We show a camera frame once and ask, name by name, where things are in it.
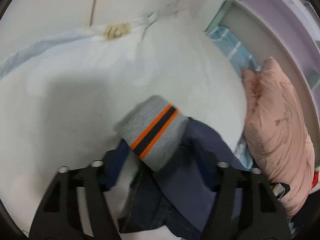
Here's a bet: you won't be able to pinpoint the navy grey sweatshirt orange stripes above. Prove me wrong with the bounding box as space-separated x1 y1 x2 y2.
104 95 252 239

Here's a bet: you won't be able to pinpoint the pink pillow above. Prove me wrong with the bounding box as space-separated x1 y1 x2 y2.
242 57 315 217

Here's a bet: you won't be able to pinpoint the white duvet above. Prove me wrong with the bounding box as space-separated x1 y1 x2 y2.
1 9 246 231

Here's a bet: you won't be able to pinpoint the teal quilted bed cover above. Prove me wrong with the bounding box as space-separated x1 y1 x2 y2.
206 25 261 170

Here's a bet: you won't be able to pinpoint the lavender white headboard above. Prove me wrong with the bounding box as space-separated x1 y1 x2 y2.
204 0 320 170

